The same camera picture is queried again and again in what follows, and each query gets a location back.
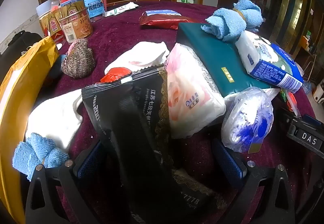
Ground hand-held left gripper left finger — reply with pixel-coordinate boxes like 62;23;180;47
25;139;107;224

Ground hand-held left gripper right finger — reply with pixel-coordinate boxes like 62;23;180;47
211;138;296;224

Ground clear bag of blue scrubbers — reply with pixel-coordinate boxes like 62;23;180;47
221;87;274;154

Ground black wet wipes packet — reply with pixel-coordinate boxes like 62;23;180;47
81;66;227;219

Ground white plastic bag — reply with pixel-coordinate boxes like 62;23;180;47
25;89;84;154

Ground small blue microfiber cloth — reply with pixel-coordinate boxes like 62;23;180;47
12;132;70;181

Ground pink white tissue pack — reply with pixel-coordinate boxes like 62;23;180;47
164;43;226;138

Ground blue white tissue pack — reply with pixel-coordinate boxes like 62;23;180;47
235;30;304;93

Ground red plastic wrapper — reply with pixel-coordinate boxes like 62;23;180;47
100;67;133;84

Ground steel wool scourer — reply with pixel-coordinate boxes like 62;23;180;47
61;38;96;79

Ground gold cardboard box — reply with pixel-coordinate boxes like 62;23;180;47
0;36;61;224

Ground blue cloth with tan band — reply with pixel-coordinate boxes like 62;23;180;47
201;0;264;42

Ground dark green flat box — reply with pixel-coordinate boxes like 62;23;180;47
176;22;277;98

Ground gold framed wooden cabinet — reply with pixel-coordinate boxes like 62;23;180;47
268;0;324;83

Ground brown filled plastic jar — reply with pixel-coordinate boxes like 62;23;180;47
59;10;94;45

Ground wooden stair railing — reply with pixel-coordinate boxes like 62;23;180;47
243;0;284;27

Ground pale lid red labelled jar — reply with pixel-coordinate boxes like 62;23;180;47
37;0;65;42

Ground red foil packet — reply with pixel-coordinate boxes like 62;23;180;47
139;13;203;30

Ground white paper leaflets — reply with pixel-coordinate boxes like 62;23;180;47
105;2;140;17

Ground red gold labelled jar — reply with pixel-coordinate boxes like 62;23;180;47
59;0;85;16

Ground blue white flat packet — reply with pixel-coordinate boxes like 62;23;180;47
143;10;182;17

